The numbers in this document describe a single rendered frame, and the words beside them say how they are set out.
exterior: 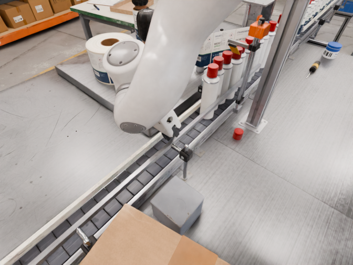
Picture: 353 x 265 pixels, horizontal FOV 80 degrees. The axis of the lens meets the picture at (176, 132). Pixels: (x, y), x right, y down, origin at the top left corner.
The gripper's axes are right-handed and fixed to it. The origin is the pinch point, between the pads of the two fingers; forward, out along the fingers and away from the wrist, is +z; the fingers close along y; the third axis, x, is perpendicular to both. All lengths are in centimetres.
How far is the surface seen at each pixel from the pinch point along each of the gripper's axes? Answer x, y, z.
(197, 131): -8.9, -3.0, 10.0
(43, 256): 37.2, -4.2, -15.3
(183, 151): 2.9, -9.0, -3.6
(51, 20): -83, 361, 114
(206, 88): -19.3, -1.0, -0.7
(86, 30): -57, 172, 56
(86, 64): -10, 66, 10
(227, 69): -30.5, -1.7, 1.1
